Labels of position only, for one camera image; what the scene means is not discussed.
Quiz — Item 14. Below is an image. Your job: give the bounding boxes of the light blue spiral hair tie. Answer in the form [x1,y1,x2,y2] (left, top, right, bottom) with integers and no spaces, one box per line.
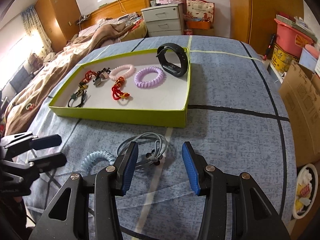
[80,149,117,174]

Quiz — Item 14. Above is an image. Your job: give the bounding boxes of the grey blue cord hair tie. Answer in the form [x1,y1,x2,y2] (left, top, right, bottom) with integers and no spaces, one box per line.
[117,132,168,169]

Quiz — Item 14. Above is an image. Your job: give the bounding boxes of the black cord green bead tie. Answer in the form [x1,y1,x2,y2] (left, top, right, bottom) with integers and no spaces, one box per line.
[67,89,87,108]

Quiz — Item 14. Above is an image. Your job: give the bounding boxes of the red braided knot bracelet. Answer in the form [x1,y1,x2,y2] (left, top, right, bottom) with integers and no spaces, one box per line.
[111,76,131,101]

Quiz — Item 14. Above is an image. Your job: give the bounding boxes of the black wristband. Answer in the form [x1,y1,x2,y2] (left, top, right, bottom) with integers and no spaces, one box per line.
[156,43,189,77]

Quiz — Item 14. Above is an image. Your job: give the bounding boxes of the brown blanket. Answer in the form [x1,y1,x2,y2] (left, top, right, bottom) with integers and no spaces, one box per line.
[1,21,136,136]

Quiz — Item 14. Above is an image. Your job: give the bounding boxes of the blue patterned tablecloth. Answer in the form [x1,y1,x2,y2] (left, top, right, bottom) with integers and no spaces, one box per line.
[24,36,296,239]

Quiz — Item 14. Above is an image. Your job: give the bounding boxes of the green white tray box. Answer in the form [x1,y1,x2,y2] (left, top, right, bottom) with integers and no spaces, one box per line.
[49,49,191,128]

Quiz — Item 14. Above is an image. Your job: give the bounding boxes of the teddy bear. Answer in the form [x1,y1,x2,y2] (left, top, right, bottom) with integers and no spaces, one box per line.
[28,53,43,72]

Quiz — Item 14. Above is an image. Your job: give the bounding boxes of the patterned curtain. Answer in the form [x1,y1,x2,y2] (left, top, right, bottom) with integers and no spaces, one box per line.
[21,5,53,57]

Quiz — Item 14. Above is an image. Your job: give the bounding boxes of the round plate with items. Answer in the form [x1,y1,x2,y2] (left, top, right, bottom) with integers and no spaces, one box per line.
[292,164,318,219]

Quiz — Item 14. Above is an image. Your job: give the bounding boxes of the cola bottle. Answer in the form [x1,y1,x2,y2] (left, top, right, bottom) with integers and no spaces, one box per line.
[184,29,193,35]

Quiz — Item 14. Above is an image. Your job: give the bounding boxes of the small cardboard box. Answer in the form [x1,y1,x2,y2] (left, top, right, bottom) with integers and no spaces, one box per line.
[193,28,215,36]

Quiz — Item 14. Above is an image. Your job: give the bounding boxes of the flat cardboard boxes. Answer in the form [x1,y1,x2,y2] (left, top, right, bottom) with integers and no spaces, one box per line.
[279,61,320,167]

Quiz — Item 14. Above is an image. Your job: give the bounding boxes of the orange box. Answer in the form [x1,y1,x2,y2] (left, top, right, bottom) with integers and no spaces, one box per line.
[186,21,212,30]

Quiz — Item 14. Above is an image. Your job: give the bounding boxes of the yellow patterned box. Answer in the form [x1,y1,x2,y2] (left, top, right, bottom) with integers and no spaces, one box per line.
[271,43,299,73]

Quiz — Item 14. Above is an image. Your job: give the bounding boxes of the tall wooden wardrobe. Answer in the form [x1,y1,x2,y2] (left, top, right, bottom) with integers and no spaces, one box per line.
[35,0,80,53]

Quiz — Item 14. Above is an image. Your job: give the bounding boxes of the grey three drawer cabinet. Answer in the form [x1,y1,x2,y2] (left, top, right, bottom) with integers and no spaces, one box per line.
[141,3,184,37]

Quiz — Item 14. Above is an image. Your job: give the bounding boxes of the red white gift bag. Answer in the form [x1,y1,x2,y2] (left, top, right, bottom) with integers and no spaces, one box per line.
[186,0,215,23]

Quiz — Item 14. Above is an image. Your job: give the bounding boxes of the white blue box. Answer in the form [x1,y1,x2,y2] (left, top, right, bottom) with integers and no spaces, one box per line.
[299,44,319,75]

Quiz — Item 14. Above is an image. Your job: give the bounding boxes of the pink plastic bin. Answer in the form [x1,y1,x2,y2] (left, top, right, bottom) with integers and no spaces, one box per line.
[274,18,314,58]

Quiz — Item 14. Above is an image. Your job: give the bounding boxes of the wooden bed headboard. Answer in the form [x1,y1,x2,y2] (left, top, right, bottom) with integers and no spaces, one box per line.
[80,0,150,29]

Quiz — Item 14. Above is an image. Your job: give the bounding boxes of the wooden wardrobe door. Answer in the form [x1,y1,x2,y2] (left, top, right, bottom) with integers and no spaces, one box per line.
[230,0,304,55]

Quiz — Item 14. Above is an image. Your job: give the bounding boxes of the red gold knot bracelet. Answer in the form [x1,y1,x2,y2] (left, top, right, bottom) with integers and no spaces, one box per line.
[77,70,98,92]

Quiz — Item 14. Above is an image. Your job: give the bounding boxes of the purple spiral hair tie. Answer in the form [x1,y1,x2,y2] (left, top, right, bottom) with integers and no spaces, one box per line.
[133,66,167,89]

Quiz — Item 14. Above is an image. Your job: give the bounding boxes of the black hair tie pink charm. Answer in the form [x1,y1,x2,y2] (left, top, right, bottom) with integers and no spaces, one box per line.
[93,68,111,87]

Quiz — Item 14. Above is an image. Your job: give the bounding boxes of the pink spiral hair tie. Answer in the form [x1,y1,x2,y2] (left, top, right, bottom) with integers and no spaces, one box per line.
[108,64,136,82]

